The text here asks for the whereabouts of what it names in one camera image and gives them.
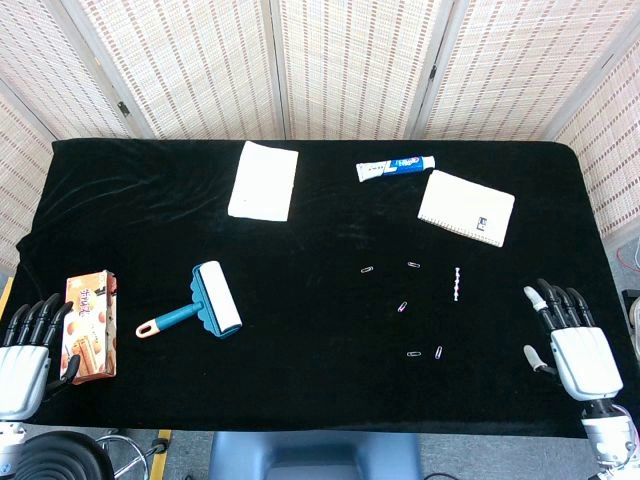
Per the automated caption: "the orange biscuit snack box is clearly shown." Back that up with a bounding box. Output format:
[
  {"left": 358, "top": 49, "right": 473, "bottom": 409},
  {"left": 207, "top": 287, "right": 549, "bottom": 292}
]
[{"left": 59, "top": 269, "right": 119, "bottom": 385}]

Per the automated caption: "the red cable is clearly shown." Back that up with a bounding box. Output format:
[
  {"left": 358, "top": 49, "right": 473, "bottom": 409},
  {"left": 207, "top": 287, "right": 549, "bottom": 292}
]
[{"left": 616, "top": 243, "right": 640, "bottom": 275}]

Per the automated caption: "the black ribbed round object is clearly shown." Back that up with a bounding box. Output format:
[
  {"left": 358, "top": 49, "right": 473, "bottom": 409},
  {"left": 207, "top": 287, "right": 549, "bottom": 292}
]
[{"left": 9, "top": 431, "right": 117, "bottom": 480}]

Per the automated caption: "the black velvet tablecloth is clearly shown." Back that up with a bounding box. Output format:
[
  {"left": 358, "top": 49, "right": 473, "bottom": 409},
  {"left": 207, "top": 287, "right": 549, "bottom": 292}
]
[{"left": 10, "top": 138, "right": 626, "bottom": 439}]

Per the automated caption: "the chrome stool base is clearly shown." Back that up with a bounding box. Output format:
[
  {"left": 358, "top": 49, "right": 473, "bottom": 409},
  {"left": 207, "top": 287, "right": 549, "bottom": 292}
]
[{"left": 96, "top": 429, "right": 171, "bottom": 480}]

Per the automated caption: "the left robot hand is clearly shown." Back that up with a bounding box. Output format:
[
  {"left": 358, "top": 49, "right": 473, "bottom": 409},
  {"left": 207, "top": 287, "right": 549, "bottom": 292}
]
[{"left": 0, "top": 293, "right": 81, "bottom": 421}]

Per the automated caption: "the teal lint roller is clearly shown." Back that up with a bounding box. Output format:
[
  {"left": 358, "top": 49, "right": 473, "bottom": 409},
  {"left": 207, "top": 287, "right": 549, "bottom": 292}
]
[{"left": 135, "top": 259, "right": 244, "bottom": 342}]

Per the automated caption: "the blue white toothpaste tube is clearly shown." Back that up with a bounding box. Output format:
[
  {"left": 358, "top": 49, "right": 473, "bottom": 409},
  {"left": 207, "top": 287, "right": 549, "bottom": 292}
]
[{"left": 355, "top": 155, "right": 436, "bottom": 184}]

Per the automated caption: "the woven folding screen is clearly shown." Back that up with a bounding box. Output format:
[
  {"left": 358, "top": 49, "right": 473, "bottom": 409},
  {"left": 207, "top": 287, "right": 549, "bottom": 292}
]
[{"left": 0, "top": 0, "right": 640, "bottom": 274}]

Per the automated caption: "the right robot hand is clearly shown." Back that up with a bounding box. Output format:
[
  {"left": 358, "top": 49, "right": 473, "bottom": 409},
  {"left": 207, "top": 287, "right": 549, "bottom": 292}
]
[{"left": 523, "top": 278, "right": 625, "bottom": 401}]

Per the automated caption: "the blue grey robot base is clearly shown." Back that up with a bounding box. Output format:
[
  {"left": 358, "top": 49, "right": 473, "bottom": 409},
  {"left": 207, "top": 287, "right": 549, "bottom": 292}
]
[{"left": 208, "top": 430, "right": 422, "bottom": 480}]

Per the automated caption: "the cream spiral notebook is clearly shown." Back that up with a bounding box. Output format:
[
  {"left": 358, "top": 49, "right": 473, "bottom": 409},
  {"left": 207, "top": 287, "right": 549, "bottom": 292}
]
[{"left": 417, "top": 169, "right": 516, "bottom": 249}]

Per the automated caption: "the white folded cloth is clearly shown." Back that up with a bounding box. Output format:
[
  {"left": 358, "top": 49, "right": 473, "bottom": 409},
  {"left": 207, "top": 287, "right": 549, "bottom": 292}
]
[{"left": 227, "top": 140, "right": 300, "bottom": 223}]

